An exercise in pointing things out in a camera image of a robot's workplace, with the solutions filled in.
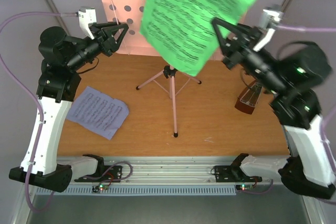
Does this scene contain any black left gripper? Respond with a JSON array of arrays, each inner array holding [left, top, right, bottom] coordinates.
[[67, 20, 130, 71]]

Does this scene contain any green sheet music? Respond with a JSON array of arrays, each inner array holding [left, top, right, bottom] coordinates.
[[140, 0, 256, 77]]

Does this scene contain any brown wooden metronome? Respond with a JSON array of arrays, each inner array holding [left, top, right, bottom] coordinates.
[[235, 81, 263, 115]]

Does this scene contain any blue sheet music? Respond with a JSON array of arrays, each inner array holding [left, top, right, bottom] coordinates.
[[66, 87, 129, 140]]

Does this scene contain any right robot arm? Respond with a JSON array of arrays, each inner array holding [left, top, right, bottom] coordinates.
[[211, 18, 335, 200]]

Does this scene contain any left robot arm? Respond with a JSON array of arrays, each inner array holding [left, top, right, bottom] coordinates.
[[9, 22, 129, 193]]

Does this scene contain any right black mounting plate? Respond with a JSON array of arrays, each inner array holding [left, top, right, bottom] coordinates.
[[212, 165, 237, 183]]

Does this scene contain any black mounting plate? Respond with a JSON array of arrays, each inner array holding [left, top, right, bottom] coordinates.
[[212, 165, 237, 183], [75, 165, 123, 183]]

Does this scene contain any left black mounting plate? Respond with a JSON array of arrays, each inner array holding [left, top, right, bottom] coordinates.
[[75, 165, 123, 183]]

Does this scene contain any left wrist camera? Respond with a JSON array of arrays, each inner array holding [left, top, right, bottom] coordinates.
[[78, 6, 97, 39]]

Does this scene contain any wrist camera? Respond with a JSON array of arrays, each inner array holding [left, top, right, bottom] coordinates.
[[253, 4, 283, 52], [78, 6, 97, 39]]

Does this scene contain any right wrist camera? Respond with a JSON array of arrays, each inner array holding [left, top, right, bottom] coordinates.
[[253, 4, 283, 52]]

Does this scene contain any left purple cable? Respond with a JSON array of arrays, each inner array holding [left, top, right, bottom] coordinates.
[[0, 11, 79, 213]]

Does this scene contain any purple cable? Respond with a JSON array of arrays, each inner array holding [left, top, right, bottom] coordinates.
[[277, 23, 336, 156], [0, 11, 79, 213]]

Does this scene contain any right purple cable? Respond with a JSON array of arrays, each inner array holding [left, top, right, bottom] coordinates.
[[277, 23, 336, 156]]

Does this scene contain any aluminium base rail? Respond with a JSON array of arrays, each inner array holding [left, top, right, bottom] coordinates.
[[52, 155, 289, 185]]

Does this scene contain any grey slotted cable duct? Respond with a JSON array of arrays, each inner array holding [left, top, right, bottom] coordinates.
[[35, 186, 237, 196]]

